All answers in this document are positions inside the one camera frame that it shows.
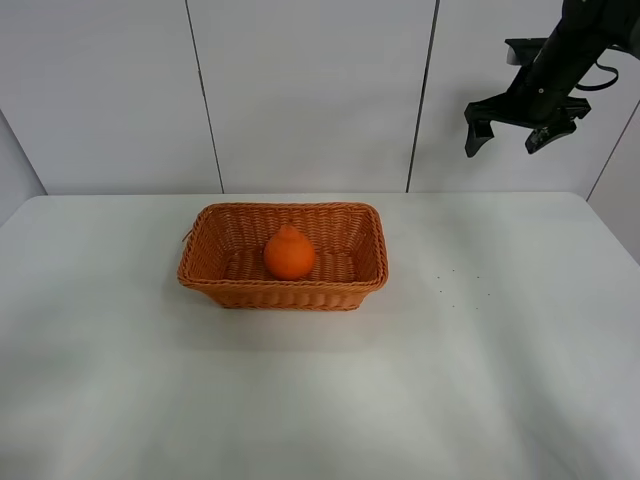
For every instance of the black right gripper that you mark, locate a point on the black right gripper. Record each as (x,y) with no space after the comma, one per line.
(539,97)

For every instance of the orange fruit with stem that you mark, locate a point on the orange fruit with stem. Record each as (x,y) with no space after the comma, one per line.
(289,255)

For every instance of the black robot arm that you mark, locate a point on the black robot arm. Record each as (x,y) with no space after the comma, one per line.
(597,26)

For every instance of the orange wicker basket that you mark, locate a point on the orange wicker basket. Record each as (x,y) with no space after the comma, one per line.
(223,255)

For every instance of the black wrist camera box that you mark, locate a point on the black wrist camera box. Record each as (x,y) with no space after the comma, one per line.
(522,51)

